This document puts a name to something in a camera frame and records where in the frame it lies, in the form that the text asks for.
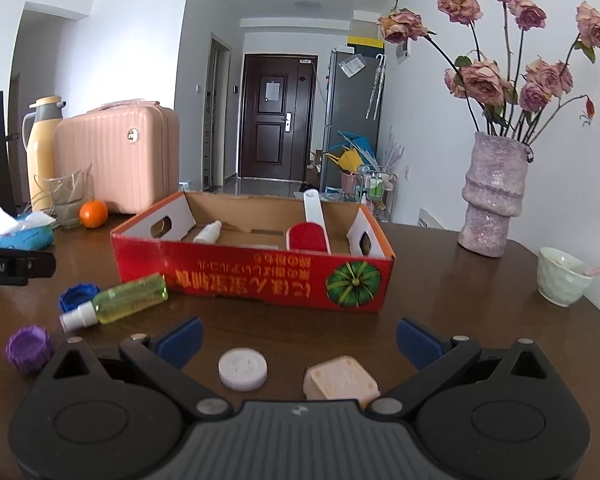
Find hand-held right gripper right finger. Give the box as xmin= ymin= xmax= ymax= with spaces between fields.
xmin=369 ymin=316 xmax=549 ymax=417

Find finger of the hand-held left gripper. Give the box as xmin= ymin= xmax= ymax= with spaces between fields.
xmin=27 ymin=252 xmax=57 ymax=281

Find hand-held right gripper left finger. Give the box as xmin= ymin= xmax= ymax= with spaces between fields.
xmin=54 ymin=316 xmax=234 ymax=417

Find blue notched bottle cap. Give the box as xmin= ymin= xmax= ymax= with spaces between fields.
xmin=59 ymin=284 xmax=102 ymax=313

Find white cap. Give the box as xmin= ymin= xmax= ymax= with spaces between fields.
xmin=218 ymin=348 xmax=269 ymax=391

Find green spray bottle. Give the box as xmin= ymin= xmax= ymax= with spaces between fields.
xmin=60 ymin=273 xmax=169 ymax=333

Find cream plug adapter cube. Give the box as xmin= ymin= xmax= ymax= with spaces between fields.
xmin=303 ymin=356 xmax=381 ymax=411

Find red cardboard box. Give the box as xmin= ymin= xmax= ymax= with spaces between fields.
xmin=111 ymin=191 xmax=396 ymax=313

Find small white bottle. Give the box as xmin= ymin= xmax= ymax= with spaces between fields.
xmin=193 ymin=221 xmax=223 ymax=245

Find red and white lint brush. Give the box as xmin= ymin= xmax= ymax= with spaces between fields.
xmin=286 ymin=189 xmax=332 ymax=253

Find blue tissue pack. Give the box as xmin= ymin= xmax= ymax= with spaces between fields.
xmin=0 ymin=206 xmax=57 ymax=251

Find glass jar with twine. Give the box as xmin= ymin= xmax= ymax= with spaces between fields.
xmin=32 ymin=169 xmax=95 ymax=230

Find orange fruit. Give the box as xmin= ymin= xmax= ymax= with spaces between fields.
xmin=79 ymin=200 xmax=109 ymax=229

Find purple notched bottle cap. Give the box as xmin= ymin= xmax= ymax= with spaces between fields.
xmin=5 ymin=326 xmax=52 ymax=373

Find yellow thermos jug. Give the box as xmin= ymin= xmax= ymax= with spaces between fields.
xmin=21 ymin=96 xmax=67 ymax=213

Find pink ribbed suitcase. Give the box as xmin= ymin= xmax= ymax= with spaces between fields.
xmin=54 ymin=100 xmax=181 ymax=216

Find pale green bowl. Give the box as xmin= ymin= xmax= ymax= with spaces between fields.
xmin=537 ymin=246 xmax=594 ymax=308

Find pink speckled vase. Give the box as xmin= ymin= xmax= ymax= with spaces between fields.
xmin=457 ymin=131 xmax=536 ymax=259

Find pale dried grass bunch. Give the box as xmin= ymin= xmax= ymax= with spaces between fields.
xmin=385 ymin=127 xmax=407 ymax=171

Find yellow plastic item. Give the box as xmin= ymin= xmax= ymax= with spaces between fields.
xmin=327 ymin=147 xmax=363 ymax=171

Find cardboard boxes on floor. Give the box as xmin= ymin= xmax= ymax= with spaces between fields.
xmin=305 ymin=150 xmax=326 ymax=186

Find blue plastic item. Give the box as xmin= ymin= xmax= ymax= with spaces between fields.
xmin=336 ymin=130 xmax=376 ymax=156

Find dark brown door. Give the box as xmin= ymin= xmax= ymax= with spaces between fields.
xmin=237 ymin=53 xmax=318 ymax=181

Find grey refrigerator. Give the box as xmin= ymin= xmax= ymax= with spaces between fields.
xmin=322 ymin=48 xmax=386 ymax=193

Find clear folded umbrella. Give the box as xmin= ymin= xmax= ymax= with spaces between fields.
xmin=365 ymin=52 xmax=386 ymax=121

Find bunch of dried pink roses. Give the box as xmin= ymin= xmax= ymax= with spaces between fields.
xmin=377 ymin=0 xmax=600 ymax=148

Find paper sheet on refrigerator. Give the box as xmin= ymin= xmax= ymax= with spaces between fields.
xmin=339 ymin=55 xmax=367 ymax=78

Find yellow and black box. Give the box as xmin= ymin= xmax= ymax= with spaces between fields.
xmin=346 ymin=35 xmax=383 ymax=52

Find wire rack with bottles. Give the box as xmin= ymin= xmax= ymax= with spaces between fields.
xmin=357 ymin=165 xmax=398 ymax=221

